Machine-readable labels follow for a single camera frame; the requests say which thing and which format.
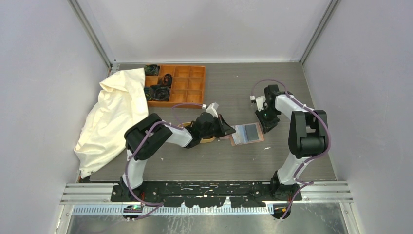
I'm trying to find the aluminium front rail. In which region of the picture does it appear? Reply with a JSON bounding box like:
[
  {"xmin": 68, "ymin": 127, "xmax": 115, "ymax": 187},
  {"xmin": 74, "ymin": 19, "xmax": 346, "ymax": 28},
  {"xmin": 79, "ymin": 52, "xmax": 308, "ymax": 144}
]
[{"xmin": 60, "ymin": 181, "xmax": 353, "ymax": 219}]

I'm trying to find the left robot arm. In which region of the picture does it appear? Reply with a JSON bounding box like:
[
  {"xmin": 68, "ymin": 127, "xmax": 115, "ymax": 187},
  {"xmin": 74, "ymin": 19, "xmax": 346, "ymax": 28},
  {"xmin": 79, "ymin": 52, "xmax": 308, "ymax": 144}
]
[{"xmin": 121, "ymin": 112, "xmax": 236, "ymax": 201}]

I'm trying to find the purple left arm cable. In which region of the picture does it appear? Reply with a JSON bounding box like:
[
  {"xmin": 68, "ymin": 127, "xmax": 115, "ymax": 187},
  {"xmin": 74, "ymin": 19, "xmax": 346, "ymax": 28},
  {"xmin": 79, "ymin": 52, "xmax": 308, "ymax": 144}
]
[{"xmin": 124, "ymin": 103, "xmax": 207, "ymax": 221}]

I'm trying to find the yellow oval tray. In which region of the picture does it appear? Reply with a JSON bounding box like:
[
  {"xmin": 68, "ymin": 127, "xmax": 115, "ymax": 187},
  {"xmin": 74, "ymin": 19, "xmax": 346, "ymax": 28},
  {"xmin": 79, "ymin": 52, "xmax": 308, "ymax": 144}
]
[{"xmin": 179, "ymin": 122, "xmax": 217, "ymax": 144}]

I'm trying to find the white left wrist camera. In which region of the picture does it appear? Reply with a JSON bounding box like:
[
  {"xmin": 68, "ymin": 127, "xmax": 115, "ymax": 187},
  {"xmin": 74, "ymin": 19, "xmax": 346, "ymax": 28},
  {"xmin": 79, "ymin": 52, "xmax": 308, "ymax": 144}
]
[{"xmin": 205, "ymin": 102, "xmax": 219, "ymax": 118}]

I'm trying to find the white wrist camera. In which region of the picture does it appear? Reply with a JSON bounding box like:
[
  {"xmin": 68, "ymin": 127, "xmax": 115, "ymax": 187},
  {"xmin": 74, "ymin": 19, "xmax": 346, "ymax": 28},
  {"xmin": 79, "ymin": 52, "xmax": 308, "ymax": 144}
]
[
  {"xmin": 205, "ymin": 102, "xmax": 219, "ymax": 118},
  {"xmin": 250, "ymin": 95, "xmax": 266, "ymax": 112}
]

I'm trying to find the black card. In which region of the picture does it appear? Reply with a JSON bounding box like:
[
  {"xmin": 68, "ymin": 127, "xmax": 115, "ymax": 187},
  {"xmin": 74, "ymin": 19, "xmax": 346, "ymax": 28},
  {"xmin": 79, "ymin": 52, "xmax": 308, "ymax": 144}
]
[{"xmin": 245, "ymin": 124, "xmax": 260, "ymax": 142}]

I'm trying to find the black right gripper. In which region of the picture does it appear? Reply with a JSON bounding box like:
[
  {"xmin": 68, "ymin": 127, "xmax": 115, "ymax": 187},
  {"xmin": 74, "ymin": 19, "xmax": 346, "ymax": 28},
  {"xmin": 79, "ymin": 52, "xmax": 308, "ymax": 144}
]
[{"xmin": 255, "ymin": 106, "xmax": 281, "ymax": 133}]

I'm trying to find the cream cloth bag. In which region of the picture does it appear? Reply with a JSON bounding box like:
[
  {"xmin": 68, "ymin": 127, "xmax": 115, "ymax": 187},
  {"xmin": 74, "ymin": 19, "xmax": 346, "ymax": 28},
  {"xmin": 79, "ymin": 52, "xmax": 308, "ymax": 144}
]
[{"xmin": 74, "ymin": 68, "xmax": 149, "ymax": 178}]

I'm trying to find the black coiled cable top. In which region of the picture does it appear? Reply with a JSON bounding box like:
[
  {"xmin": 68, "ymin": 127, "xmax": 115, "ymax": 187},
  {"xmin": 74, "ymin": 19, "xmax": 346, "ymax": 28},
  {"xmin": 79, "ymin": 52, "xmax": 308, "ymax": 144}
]
[{"xmin": 144, "ymin": 64, "xmax": 161, "ymax": 77}]

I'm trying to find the black coiled cable large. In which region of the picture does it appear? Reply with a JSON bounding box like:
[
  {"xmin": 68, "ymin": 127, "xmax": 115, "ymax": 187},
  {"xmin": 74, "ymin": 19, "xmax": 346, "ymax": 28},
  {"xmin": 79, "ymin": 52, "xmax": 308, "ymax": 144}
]
[{"xmin": 144, "ymin": 85, "xmax": 171, "ymax": 101}]

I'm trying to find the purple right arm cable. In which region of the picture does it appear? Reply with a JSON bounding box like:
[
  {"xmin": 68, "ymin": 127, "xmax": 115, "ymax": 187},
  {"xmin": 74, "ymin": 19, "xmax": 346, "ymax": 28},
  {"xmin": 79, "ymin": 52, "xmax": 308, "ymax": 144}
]
[{"xmin": 250, "ymin": 79, "xmax": 332, "ymax": 221}]

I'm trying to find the tan leather card holder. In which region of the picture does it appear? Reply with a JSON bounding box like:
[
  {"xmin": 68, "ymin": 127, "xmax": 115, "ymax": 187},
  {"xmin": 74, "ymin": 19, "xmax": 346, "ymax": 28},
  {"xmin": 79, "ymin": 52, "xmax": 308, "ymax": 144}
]
[{"xmin": 220, "ymin": 122, "xmax": 264, "ymax": 146}]

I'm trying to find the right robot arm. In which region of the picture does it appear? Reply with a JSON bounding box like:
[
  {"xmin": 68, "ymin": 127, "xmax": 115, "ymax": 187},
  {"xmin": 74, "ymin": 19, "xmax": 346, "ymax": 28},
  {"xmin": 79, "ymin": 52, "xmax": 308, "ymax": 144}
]
[{"xmin": 250, "ymin": 85, "xmax": 331, "ymax": 200}]

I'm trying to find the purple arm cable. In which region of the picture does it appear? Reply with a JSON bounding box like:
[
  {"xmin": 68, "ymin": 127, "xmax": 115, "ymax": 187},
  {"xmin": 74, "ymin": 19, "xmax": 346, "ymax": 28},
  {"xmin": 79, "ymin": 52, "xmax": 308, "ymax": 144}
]
[
  {"xmin": 124, "ymin": 103, "xmax": 207, "ymax": 221},
  {"xmin": 250, "ymin": 79, "xmax": 332, "ymax": 221}
]

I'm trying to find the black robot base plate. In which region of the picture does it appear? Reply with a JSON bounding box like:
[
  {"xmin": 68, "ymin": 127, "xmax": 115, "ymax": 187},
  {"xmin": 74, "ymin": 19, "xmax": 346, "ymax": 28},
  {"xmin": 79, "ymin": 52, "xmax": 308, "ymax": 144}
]
[{"xmin": 110, "ymin": 181, "xmax": 302, "ymax": 208}]

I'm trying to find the orange compartment organizer tray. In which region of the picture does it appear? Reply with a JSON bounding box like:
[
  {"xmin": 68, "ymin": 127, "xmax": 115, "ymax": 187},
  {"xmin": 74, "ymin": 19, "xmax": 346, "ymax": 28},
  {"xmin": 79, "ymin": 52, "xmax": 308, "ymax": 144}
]
[{"xmin": 144, "ymin": 64, "xmax": 206, "ymax": 109}]

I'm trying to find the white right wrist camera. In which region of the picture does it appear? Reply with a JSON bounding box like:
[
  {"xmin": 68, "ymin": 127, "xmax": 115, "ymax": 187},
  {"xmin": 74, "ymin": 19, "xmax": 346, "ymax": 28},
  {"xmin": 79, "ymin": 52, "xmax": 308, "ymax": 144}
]
[{"xmin": 250, "ymin": 95, "xmax": 266, "ymax": 112}]

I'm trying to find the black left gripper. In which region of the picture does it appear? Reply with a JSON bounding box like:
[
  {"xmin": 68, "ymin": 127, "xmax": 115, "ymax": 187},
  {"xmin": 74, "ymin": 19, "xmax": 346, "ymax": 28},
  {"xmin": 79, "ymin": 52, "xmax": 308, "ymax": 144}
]
[{"xmin": 200, "ymin": 114, "xmax": 236, "ymax": 138}]

